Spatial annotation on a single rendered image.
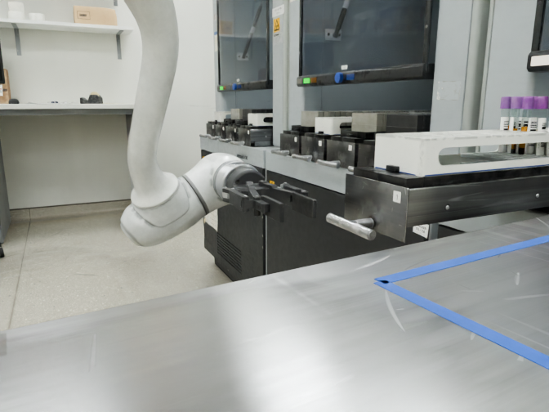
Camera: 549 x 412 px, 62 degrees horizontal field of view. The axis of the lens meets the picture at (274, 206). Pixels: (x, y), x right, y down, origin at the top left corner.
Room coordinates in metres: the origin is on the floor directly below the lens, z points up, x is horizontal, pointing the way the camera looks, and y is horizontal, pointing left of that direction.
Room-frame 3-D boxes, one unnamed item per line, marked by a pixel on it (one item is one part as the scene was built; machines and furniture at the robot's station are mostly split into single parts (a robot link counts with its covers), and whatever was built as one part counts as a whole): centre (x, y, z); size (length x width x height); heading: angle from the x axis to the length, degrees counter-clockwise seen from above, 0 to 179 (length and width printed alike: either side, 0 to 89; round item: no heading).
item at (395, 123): (1.14, -0.32, 0.85); 0.12 x 0.02 x 0.06; 26
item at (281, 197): (0.80, -0.01, 0.75); 0.11 x 0.01 x 0.04; 41
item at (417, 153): (0.69, -0.30, 0.83); 0.30 x 0.10 x 0.06; 115
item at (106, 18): (3.61, 1.34, 1.52); 0.29 x 0.22 x 0.12; 114
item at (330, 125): (1.46, -0.28, 0.83); 0.30 x 0.10 x 0.06; 115
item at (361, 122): (1.28, -0.26, 0.85); 0.12 x 0.02 x 0.06; 26
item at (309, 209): (0.73, -0.05, 0.75); 0.07 x 0.01 x 0.03; 25
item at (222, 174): (0.92, 0.07, 0.75); 0.09 x 0.06 x 0.09; 115
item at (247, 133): (2.02, -0.16, 0.78); 0.73 x 0.14 x 0.09; 115
